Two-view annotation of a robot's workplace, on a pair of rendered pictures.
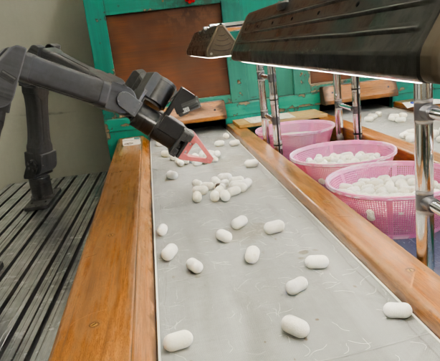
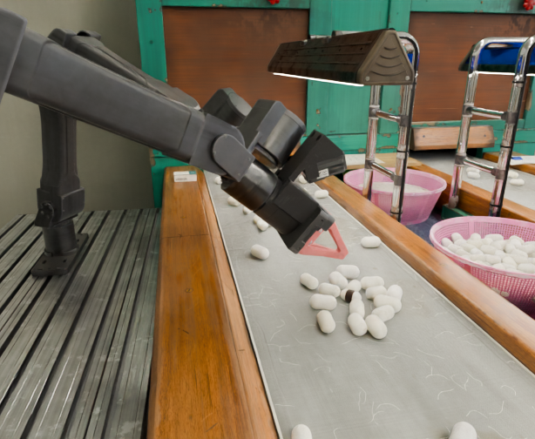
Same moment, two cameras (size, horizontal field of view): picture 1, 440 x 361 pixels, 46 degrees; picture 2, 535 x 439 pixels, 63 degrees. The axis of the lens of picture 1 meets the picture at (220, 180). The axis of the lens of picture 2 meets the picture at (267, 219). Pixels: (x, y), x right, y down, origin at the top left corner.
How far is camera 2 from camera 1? 0.64 m
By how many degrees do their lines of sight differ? 7
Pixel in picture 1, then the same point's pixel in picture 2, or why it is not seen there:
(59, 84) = (102, 111)
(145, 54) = (207, 64)
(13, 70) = not seen: outside the picture
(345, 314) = not seen: outside the picture
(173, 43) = (245, 53)
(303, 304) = not seen: outside the picture
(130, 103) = (235, 158)
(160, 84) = (283, 124)
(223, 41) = (391, 59)
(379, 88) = (475, 136)
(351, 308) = not seen: outside the picture
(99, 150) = (134, 165)
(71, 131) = (103, 141)
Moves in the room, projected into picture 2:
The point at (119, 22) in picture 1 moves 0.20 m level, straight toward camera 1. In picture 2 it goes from (179, 17) to (184, 10)
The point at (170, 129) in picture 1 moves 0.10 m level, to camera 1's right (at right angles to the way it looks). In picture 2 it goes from (294, 205) to (372, 203)
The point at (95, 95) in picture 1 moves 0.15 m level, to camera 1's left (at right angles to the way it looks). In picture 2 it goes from (173, 138) to (19, 141)
